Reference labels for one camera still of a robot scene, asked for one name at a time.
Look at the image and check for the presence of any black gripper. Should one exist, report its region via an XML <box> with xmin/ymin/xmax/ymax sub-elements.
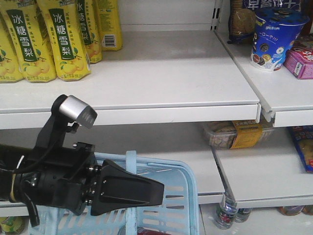
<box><xmin>31</xmin><ymin>142</ymin><xmax>165</xmax><ymax>216</ymax></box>

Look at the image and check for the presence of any light blue plastic basket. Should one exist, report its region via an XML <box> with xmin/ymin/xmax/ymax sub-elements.
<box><xmin>28</xmin><ymin>151</ymin><xmax>199</xmax><ymax>235</ymax></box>

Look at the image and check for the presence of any red coca cola aluminium bottle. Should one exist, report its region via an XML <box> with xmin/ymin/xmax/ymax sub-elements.
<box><xmin>137</xmin><ymin>227</ymin><xmax>170</xmax><ymax>235</ymax></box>

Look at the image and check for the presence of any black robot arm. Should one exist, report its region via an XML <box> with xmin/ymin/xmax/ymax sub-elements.
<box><xmin>0</xmin><ymin>142</ymin><xmax>165</xmax><ymax>227</ymax></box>

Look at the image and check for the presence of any clear water bottle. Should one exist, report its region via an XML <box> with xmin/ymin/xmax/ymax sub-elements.
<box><xmin>214</xmin><ymin>192</ymin><xmax>238</xmax><ymax>230</ymax></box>

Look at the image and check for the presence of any bread pack yellow label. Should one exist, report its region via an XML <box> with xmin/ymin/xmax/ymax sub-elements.
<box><xmin>201</xmin><ymin>120</ymin><xmax>273</xmax><ymax>150</ymax></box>

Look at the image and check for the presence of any white metal shelf unit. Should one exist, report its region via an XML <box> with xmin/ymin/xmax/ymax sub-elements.
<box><xmin>0</xmin><ymin>0</ymin><xmax>313</xmax><ymax>235</ymax></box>

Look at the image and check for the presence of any yellow pear drink carton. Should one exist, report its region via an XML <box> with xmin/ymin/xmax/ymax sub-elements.
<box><xmin>37</xmin><ymin>0</ymin><xmax>91</xmax><ymax>81</ymax></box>
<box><xmin>0</xmin><ymin>0</ymin><xmax>57</xmax><ymax>83</ymax></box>
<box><xmin>96</xmin><ymin>0</ymin><xmax>123</xmax><ymax>51</ymax></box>
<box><xmin>77</xmin><ymin>0</ymin><xmax>102</xmax><ymax>64</ymax></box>

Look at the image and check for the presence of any blue chips bag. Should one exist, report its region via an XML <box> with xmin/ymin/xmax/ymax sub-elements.
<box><xmin>288</xmin><ymin>125</ymin><xmax>313</xmax><ymax>173</ymax></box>

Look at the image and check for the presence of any pink snack box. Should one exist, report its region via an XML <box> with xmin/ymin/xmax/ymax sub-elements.
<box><xmin>284</xmin><ymin>34</ymin><xmax>313</xmax><ymax>80</ymax></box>

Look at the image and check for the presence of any blue cookie cup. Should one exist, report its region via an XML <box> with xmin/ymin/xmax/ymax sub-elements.
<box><xmin>250</xmin><ymin>7</ymin><xmax>309</xmax><ymax>71</ymax></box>

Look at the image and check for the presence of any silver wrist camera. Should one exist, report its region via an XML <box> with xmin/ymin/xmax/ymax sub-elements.
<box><xmin>51</xmin><ymin>94</ymin><xmax>97</xmax><ymax>129</ymax></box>

